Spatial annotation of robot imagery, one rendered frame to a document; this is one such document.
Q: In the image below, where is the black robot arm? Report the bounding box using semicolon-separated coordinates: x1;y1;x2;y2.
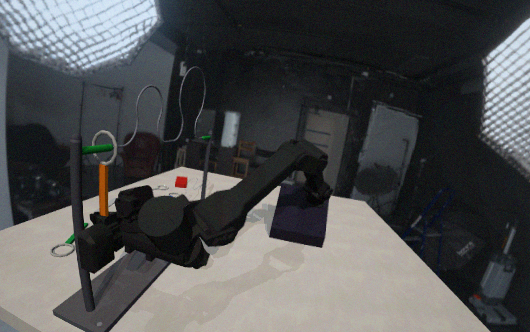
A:
114;138;334;269

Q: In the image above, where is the grey ring with green handle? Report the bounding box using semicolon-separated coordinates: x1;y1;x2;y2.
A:
50;223;88;257

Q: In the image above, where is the red rectangular block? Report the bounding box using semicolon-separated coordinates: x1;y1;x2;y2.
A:
175;176;187;188

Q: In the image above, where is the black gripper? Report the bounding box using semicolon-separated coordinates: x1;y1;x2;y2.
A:
77;211;158;274

